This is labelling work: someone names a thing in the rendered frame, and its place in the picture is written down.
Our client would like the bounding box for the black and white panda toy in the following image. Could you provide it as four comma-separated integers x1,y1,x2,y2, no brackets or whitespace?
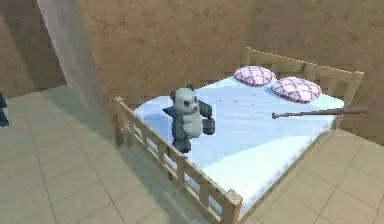
162,84,216,155

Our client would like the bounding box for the wooden bed with blue sheet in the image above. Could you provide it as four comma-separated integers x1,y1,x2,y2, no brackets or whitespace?
112,46,365,224

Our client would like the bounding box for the purple checked pillow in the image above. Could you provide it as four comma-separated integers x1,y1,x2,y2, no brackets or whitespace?
232,65,277,88
270,76,323,104

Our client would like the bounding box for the brown baseball bat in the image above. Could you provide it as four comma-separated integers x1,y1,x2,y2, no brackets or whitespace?
271,105,370,120

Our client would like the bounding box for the dark blue object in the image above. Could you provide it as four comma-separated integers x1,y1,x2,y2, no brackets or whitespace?
0,92,10,128

